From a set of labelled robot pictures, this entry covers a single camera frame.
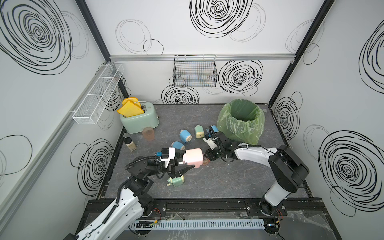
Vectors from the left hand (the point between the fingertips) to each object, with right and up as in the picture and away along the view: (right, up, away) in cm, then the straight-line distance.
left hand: (191, 160), depth 59 cm
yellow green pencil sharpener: (+5, +8, +37) cm, 39 cm away
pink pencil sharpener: (+1, +2, -3) cm, 4 cm away
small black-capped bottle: (-37, +1, +30) cm, 48 cm away
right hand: (+9, -5, +30) cm, 32 cm away
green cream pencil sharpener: (-8, -15, +17) cm, 24 cm away
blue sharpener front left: (-9, +1, +29) cm, 31 cm away
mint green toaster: (-37, +13, +37) cm, 54 cm away
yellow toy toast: (-38, +24, +32) cm, 55 cm away
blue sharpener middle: (-4, +5, +35) cm, 36 cm away
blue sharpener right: (+15, +10, +37) cm, 41 cm away
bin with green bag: (+26, +16, +21) cm, 37 cm away
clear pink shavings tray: (+8, -9, +30) cm, 33 cm away
